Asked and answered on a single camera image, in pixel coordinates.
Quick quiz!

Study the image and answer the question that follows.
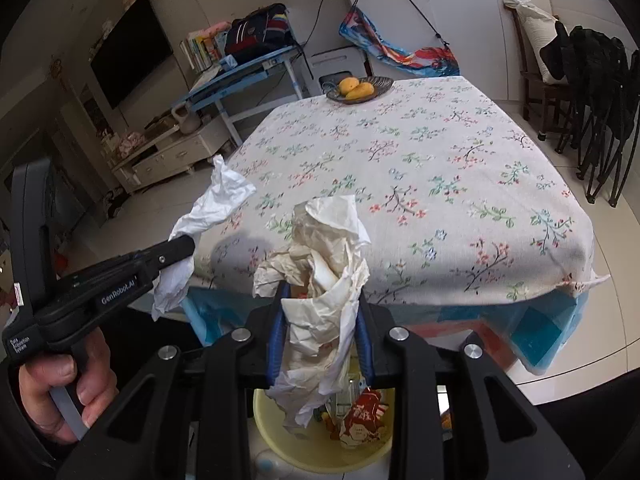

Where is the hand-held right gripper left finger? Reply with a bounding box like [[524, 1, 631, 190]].
[[55, 280, 292, 480]]

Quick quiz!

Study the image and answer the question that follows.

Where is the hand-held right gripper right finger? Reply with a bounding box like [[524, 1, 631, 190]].
[[356, 292, 586, 480]]

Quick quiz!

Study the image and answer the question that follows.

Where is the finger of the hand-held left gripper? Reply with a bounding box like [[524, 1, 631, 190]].
[[115, 236, 197, 281]]

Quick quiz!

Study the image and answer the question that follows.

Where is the red striped snack bag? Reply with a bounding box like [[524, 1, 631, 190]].
[[340, 387, 388, 451]]

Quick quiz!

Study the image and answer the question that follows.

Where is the white paper sheet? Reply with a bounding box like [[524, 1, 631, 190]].
[[151, 155, 257, 322]]

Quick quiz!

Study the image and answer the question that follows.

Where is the white red printed paper wrapper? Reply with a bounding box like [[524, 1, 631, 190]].
[[252, 195, 373, 428]]

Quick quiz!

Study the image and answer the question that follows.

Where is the yellow plastic basin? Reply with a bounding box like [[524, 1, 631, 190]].
[[252, 385, 396, 473]]

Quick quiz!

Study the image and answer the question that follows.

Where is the person's left hand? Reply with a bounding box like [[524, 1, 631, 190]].
[[19, 332, 113, 443]]

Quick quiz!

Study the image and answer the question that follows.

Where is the clear plastic packaging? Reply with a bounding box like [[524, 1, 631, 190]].
[[327, 377, 361, 413]]

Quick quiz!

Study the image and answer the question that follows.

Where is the white television cabinet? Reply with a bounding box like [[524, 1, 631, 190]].
[[110, 120, 236, 193]]

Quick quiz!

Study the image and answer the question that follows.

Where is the pink patterned box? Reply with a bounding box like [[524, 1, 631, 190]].
[[102, 130, 146, 161]]

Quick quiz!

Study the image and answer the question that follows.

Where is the pink kettlebell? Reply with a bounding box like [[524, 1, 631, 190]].
[[171, 102, 202, 135]]

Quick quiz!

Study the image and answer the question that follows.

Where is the light blue patterned undercloth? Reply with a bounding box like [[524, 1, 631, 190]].
[[182, 272, 591, 376]]

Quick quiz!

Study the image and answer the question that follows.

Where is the blue study desk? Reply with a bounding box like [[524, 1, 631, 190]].
[[172, 45, 306, 148]]

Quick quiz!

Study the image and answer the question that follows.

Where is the row of books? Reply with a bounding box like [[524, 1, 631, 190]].
[[180, 27, 228, 73]]

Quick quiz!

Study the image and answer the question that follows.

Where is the black television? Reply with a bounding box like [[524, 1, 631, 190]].
[[90, 0, 174, 110]]

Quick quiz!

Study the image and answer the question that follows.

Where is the floral tablecloth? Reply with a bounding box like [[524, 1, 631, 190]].
[[192, 75, 611, 306]]

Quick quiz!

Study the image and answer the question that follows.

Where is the dark striped backpack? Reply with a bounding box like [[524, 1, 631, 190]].
[[224, 4, 296, 63]]

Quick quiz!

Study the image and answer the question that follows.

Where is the woven wicker basket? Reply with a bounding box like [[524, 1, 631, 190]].
[[326, 76, 395, 105]]

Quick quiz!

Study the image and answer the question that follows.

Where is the colourful printed bag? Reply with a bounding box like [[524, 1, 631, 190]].
[[339, 0, 461, 78]]

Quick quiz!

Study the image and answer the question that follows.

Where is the dark wooden chair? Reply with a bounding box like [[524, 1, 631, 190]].
[[510, 2, 576, 141]]

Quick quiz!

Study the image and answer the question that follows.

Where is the black folding chair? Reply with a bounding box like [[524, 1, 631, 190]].
[[575, 25, 640, 206], [539, 22, 626, 156]]

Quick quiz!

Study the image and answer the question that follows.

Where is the white tall cabinet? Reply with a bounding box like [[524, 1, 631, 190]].
[[335, 0, 561, 103]]

